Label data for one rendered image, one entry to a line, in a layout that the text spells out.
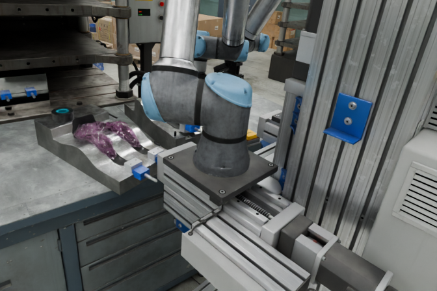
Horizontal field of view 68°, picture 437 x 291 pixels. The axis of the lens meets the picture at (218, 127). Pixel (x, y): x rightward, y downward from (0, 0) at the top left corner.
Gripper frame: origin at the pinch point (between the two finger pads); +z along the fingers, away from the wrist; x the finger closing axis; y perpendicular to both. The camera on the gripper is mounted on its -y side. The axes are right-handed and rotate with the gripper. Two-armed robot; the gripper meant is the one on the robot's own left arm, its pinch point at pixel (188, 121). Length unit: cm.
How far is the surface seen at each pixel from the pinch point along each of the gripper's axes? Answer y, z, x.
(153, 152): 5.4, 9.7, -18.2
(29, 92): -75, 2, -44
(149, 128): -20.9, 8.3, -6.0
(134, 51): -409, -7, 165
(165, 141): -7.0, 10.2, -5.8
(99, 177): 1.7, 17.7, -36.0
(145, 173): 12.8, 13.9, -24.7
